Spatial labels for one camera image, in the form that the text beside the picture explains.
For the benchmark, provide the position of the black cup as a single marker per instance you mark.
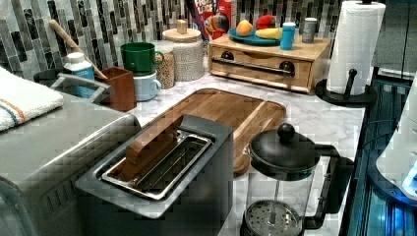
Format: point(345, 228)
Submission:
point(47, 77)

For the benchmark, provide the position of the black toaster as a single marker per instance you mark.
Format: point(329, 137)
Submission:
point(194, 202)

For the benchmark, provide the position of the white canister with wooden lid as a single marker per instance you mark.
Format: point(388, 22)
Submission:
point(187, 50)

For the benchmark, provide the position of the white paper towel roll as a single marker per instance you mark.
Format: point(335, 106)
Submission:
point(354, 46)

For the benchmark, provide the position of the wooden spoon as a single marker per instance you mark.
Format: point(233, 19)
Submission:
point(68, 39)

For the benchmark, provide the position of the brown wooden utensil holder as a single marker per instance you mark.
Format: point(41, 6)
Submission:
point(121, 80)

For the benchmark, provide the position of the orange fruit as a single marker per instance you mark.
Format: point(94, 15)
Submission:
point(244, 28)

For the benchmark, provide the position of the red apple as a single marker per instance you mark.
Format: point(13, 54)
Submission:
point(265, 22)

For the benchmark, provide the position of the teal shaker with white lid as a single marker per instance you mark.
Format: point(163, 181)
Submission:
point(287, 36)

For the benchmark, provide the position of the wooden cutting board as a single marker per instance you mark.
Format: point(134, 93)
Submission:
point(247, 116)

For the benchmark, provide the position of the stainless steel toaster oven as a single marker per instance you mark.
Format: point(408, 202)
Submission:
point(41, 160)

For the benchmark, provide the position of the white striped towel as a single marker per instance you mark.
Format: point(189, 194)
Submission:
point(22, 100)

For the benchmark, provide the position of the yellow banana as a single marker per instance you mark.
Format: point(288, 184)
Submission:
point(271, 33)

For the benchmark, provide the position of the light blue mug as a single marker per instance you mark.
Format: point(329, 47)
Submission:
point(147, 87)

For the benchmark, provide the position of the froot loops cereal box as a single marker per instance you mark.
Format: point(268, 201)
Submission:
point(214, 18)

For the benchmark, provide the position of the blue bottle with white cap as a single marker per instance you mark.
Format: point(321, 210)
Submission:
point(79, 66)

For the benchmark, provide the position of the black paper towel holder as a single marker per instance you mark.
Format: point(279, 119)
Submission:
point(346, 99)

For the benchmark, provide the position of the green mug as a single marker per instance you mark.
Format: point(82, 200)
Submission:
point(141, 58)

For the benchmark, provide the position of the grey shaker with white lid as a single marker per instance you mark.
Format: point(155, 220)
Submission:
point(309, 30)

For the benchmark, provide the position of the black drawer handle bar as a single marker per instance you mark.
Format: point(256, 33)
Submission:
point(285, 69)

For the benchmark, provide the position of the glass jar of grains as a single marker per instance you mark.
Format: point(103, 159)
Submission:
point(165, 63)

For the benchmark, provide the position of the wooden drawer box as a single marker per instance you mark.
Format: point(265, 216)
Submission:
point(310, 61)

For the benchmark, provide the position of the teal plate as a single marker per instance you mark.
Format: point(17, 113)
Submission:
point(252, 39)

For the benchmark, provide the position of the brown toast slice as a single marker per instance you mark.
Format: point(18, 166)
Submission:
point(149, 148)

